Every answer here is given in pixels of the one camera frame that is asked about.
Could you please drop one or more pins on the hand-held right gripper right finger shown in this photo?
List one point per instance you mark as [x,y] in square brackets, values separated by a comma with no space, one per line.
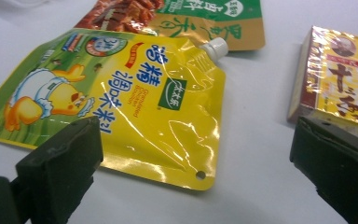
[338,165]

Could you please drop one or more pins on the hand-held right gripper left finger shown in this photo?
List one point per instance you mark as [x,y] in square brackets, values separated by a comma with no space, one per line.
[62,161]

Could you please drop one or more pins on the yellow spout pouch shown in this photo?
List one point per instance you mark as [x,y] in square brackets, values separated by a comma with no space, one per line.
[167,124]

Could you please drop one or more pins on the green and orange snack packet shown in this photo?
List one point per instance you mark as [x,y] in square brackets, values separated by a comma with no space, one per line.
[199,18]

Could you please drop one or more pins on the yellow and red wrapped box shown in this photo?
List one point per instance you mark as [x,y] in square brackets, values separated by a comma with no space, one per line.
[338,77]

